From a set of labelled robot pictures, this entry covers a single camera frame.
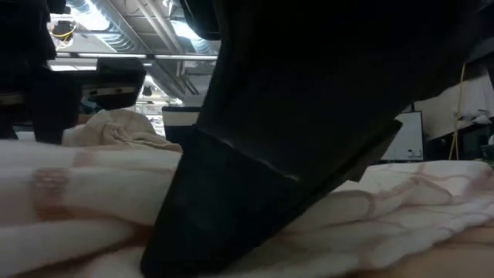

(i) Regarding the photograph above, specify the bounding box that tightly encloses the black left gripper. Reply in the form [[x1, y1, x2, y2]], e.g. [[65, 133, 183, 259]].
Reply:
[[0, 57, 147, 146]]

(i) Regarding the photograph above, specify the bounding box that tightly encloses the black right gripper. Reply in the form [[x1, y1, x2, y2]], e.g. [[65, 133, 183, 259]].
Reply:
[[179, 0, 494, 195]]

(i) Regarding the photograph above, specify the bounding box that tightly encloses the white terry towel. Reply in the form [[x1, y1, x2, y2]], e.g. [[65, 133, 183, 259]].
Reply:
[[61, 109, 183, 152]]

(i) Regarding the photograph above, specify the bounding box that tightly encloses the white red checked towel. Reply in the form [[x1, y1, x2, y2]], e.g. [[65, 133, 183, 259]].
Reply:
[[0, 139, 494, 278]]

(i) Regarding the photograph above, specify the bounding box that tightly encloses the navy white striped fabric bin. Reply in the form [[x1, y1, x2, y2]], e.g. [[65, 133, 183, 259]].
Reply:
[[161, 106, 201, 150]]

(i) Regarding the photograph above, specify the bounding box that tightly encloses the whiteboard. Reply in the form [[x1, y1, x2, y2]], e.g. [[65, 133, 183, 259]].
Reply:
[[380, 111, 425, 162]]

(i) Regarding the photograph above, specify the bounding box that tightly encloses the white plastic bag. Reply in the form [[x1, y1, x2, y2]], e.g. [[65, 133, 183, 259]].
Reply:
[[454, 109, 494, 125]]

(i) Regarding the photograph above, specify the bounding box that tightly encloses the black device with yellow cable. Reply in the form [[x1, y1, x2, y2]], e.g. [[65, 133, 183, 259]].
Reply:
[[49, 19, 77, 49]]

